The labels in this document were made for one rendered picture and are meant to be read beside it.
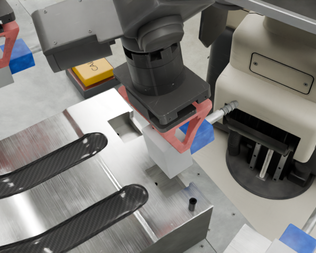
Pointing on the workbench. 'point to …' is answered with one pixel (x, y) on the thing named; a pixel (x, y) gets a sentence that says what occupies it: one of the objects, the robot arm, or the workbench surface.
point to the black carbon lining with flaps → (70, 241)
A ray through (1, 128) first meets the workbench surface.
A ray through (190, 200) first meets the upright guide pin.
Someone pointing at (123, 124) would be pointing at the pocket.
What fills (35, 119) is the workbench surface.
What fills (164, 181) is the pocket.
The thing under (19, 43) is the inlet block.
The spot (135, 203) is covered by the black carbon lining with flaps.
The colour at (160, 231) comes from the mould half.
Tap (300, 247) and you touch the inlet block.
